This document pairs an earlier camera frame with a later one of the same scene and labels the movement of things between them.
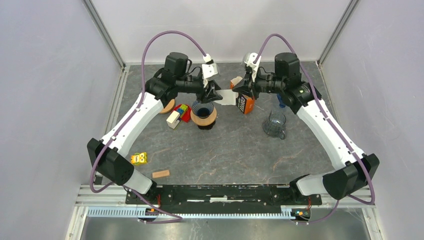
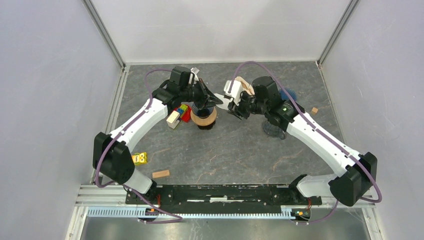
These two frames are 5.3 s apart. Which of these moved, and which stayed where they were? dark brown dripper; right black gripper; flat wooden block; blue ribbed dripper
Moved: right black gripper
Stayed: blue ribbed dripper; flat wooden block; dark brown dripper
